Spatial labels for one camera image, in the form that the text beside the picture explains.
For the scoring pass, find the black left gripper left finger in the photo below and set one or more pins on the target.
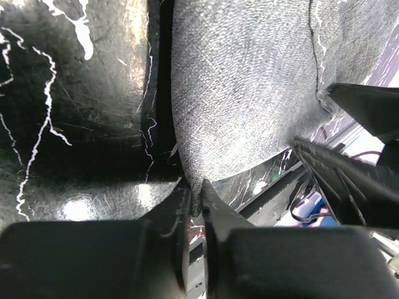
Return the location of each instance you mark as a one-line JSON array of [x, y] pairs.
[[165, 251]]

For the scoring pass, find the grey cloth napkin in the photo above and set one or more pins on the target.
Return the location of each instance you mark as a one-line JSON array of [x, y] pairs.
[[248, 76]]

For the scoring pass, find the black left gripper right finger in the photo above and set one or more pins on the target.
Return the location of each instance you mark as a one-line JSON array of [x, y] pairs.
[[220, 220]]

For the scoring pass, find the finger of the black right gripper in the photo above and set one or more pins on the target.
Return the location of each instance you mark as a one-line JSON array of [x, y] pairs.
[[375, 108], [356, 193]]

